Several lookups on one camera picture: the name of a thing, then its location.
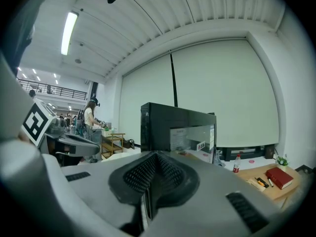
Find person's black clothes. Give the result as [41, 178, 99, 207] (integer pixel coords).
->
[0, 0, 47, 71]

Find white storage box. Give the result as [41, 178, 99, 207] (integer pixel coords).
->
[102, 127, 119, 137]

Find orange black utility knife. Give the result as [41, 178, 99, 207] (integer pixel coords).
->
[254, 177, 269, 189]

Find small potted plant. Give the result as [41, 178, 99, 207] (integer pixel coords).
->
[275, 154, 290, 167]

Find person's left hand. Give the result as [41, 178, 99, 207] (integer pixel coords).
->
[48, 140, 77, 156]

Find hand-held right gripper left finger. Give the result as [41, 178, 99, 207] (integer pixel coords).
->
[61, 151, 158, 236]

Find round wooden table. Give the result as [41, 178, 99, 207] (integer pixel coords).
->
[233, 163, 303, 208]

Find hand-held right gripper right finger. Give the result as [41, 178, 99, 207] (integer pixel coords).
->
[148, 151, 283, 237]

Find ceiling light tube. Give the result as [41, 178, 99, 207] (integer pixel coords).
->
[61, 11, 79, 56]

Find canvas tote bag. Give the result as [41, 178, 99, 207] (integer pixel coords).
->
[213, 150, 226, 168]

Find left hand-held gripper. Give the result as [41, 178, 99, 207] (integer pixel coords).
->
[21, 100, 101, 156]

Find black mezzanine railing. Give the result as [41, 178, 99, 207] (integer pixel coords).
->
[18, 79, 88, 101]

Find black computer monitor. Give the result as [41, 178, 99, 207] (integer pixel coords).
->
[140, 102, 217, 165]

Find dark handbag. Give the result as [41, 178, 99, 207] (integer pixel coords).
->
[122, 139, 136, 150]

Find wooden shelf cart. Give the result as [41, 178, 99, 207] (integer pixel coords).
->
[101, 132, 126, 160]

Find red book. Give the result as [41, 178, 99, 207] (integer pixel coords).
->
[265, 166, 294, 190]

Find small black speaker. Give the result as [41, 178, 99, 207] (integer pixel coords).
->
[265, 144, 275, 159]

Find clear water bottle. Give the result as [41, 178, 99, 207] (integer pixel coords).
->
[233, 154, 242, 174]

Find white roller blind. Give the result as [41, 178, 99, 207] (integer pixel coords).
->
[119, 54, 177, 148]
[171, 39, 281, 148]

